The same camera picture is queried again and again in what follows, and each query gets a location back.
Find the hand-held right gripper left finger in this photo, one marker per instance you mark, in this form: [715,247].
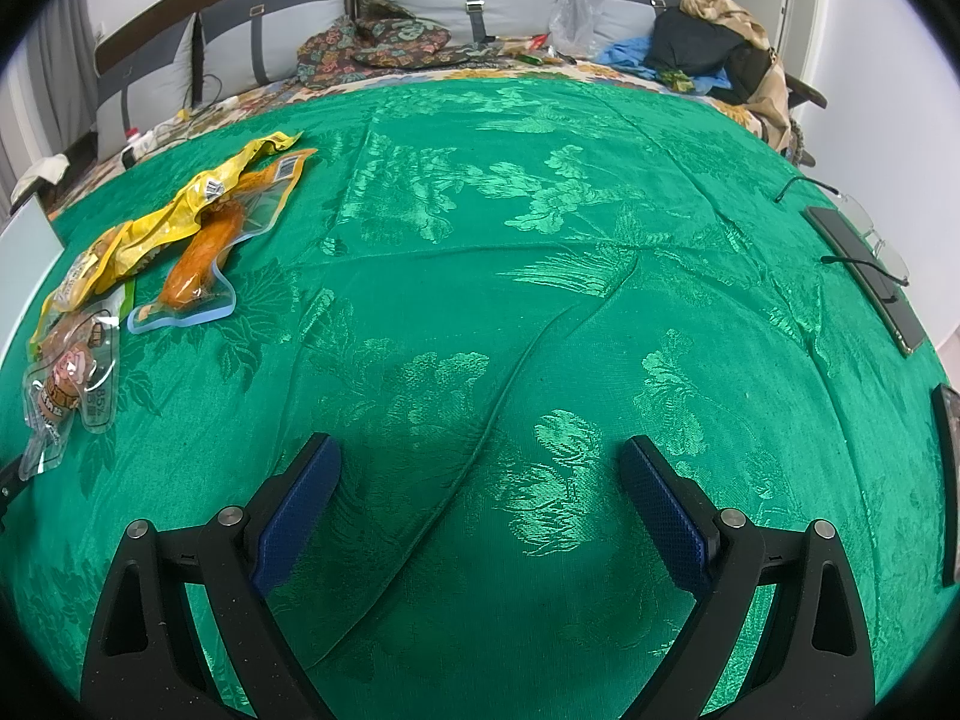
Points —
[296,517]

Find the dark tablet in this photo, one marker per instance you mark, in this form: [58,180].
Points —
[949,480]

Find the small red green packet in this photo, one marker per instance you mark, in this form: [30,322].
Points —
[536,52]

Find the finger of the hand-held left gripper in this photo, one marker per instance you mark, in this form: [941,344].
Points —
[11,476]

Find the grey curtain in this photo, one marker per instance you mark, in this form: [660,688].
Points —
[64,67]

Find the pile of clothes and bags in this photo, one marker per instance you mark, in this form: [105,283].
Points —
[727,11]

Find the white storage box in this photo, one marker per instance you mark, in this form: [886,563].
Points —
[26,270]

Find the dark floral cloth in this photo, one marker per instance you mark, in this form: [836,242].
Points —
[375,45]

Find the black phone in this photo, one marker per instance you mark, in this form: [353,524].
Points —
[862,270]

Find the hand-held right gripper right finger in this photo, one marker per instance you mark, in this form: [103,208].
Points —
[664,517]

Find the floral bed sheet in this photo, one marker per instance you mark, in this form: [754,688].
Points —
[247,101]

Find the yellow clear snack packet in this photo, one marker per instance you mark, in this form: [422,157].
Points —
[75,281]

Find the white door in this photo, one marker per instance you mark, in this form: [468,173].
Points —
[817,7]

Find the white sheer curtain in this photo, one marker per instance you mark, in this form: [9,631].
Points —
[19,150]

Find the green embossed blanket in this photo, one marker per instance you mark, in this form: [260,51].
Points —
[525,315]

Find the green patterned small cloth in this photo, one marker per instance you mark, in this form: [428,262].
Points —
[677,80]

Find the clear packet with brown snack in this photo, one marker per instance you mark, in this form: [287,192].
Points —
[67,382]

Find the plain yellow snack packet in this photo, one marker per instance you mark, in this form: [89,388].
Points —
[165,229]

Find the dark brown headboard panel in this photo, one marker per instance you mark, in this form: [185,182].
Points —
[150,22]

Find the rimless glasses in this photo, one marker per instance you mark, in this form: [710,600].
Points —
[889,255]

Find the black bag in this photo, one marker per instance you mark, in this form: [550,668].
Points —
[690,45]

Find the blue cloth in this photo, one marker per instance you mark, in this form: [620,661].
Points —
[626,56]

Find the yellow cartoon snack packet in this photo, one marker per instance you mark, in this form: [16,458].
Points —
[255,154]

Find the clear plastic bag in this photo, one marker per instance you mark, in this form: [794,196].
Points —
[577,15]

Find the clear packet with orange drumstick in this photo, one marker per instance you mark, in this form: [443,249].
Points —
[202,255]

